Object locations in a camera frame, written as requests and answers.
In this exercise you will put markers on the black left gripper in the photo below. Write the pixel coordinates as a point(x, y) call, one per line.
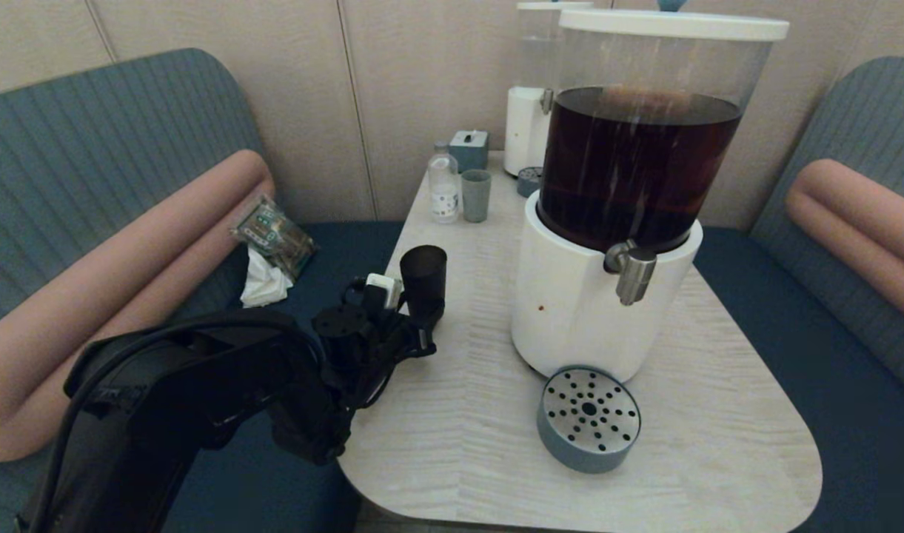
point(392, 340)

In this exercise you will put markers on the black plastic cup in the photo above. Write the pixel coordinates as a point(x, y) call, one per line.
point(423, 281)

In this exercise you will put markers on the steel dispenser tap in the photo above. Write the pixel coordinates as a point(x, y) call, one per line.
point(631, 275)

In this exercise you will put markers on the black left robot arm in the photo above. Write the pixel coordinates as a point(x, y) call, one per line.
point(200, 392)

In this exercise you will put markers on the grey-blue plastic cup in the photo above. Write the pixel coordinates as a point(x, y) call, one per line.
point(476, 195)

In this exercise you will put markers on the clear plastic bottle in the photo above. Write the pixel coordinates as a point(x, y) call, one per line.
point(444, 189)

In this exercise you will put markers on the large tea beverage dispenser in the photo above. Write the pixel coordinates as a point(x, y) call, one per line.
point(570, 311)

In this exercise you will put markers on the white crumpled tissue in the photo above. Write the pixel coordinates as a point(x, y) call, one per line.
point(263, 287)

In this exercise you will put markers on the small blue drip tray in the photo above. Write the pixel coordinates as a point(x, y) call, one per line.
point(528, 180)

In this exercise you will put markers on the green snack packet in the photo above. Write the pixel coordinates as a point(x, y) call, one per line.
point(278, 234)

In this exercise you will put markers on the blue-grey tissue box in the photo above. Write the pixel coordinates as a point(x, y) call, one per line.
point(468, 150)

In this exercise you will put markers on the large blue perforated drip tray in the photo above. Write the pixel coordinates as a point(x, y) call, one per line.
point(588, 414)

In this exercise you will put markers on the small empty beverage dispenser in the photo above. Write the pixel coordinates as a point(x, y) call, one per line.
point(524, 132)

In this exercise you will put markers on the pink cylindrical bolster cushion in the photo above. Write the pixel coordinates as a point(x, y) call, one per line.
point(126, 266)
point(859, 219)

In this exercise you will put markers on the small white dispenser lid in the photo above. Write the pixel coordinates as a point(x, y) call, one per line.
point(551, 7)

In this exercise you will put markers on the white dispenser lid blue knob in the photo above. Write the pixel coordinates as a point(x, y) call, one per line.
point(674, 26)

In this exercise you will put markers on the teal upholstered booth sofa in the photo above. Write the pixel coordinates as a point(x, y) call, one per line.
point(866, 118)
point(89, 141)

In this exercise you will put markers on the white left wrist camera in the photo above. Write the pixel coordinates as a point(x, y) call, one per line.
point(383, 290)

